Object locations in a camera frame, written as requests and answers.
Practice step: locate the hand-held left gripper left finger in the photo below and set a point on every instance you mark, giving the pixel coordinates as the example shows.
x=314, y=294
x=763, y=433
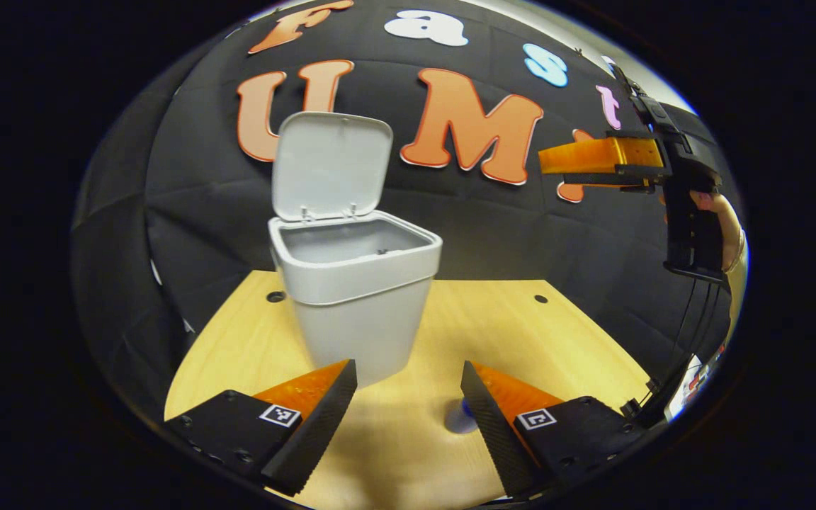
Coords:
x=319, y=425

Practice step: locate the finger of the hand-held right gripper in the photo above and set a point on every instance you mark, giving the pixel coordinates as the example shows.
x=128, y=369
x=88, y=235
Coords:
x=606, y=156

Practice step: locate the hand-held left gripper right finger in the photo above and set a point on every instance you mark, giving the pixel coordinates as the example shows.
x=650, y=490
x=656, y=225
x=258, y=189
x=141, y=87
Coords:
x=493, y=432

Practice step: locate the silver blue pop can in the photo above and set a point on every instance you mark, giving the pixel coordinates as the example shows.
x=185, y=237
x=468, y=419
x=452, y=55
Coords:
x=459, y=419

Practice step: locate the white desktop garbage bin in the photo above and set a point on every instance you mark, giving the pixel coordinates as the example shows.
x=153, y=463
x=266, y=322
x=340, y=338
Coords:
x=358, y=276

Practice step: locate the wooden desktop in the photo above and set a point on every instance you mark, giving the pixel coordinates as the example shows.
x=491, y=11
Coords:
x=408, y=460

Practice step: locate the black backdrop cloth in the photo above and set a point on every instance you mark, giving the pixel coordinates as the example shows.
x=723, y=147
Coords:
x=521, y=234

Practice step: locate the white printed panel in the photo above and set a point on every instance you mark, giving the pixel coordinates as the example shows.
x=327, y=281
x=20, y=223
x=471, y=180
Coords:
x=691, y=386

